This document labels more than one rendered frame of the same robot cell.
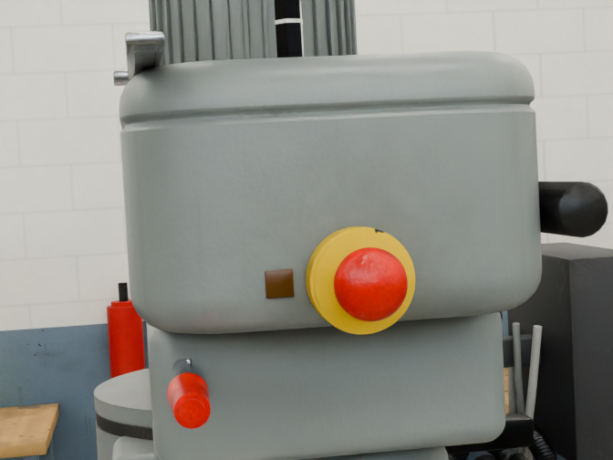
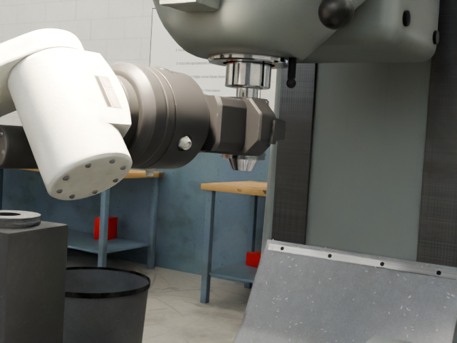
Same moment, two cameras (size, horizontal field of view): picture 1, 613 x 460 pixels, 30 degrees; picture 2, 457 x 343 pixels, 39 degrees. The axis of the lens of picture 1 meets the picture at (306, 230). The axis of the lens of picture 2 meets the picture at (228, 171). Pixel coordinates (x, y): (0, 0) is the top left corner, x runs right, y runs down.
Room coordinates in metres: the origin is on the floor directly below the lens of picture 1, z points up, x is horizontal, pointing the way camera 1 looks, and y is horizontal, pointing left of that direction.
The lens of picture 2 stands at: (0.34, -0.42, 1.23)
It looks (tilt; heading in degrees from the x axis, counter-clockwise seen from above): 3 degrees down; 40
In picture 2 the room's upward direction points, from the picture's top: 3 degrees clockwise
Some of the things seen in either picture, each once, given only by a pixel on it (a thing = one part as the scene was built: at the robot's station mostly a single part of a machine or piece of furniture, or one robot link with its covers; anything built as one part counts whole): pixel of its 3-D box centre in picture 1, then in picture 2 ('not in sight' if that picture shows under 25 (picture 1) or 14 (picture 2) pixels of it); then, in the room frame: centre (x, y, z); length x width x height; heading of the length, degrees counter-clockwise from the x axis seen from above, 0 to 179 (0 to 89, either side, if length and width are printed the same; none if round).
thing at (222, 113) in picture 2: not in sight; (185, 124); (0.78, 0.00, 1.24); 0.13 x 0.12 x 0.10; 91
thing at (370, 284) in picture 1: (368, 283); not in sight; (0.62, -0.03, 1.76); 0.04 x 0.03 x 0.04; 98
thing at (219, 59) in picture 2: not in sight; (249, 60); (0.87, 0.00, 1.31); 0.09 x 0.09 x 0.01
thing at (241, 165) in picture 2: not in sight; (242, 164); (0.87, 0.00, 1.20); 0.03 x 0.03 x 0.01
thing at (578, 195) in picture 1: (472, 203); not in sight; (0.93, -0.14, 1.79); 0.45 x 0.04 x 0.04; 8
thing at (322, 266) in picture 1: (360, 279); not in sight; (0.65, -0.03, 1.76); 0.06 x 0.02 x 0.06; 98
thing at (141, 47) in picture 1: (143, 61); not in sight; (0.70, 0.09, 1.89); 0.24 x 0.04 x 0.01; 8
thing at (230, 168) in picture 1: (295, 188); not in sight; (0.89, 0.01, 1.81); 0.47 x 0.26 x 0.16; 8
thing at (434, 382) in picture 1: (300, 349); not in sight; (0.91, 0.01, 1.68); 0.34 x 0.24 x 0.10; 8
